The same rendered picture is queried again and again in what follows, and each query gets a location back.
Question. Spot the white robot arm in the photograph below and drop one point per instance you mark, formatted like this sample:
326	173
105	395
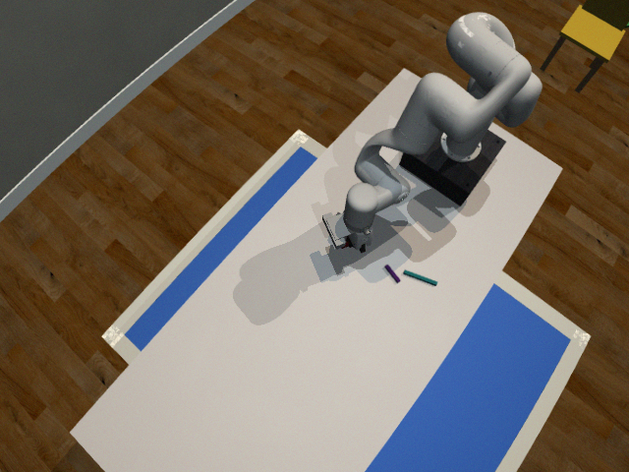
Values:
439	102

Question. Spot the dark purple rod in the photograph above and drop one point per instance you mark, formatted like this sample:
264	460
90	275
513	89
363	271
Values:
393	274

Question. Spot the teal rod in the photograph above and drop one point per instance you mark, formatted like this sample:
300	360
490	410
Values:
430	281

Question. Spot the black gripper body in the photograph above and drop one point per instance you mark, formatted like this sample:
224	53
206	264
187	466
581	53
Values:
358	239

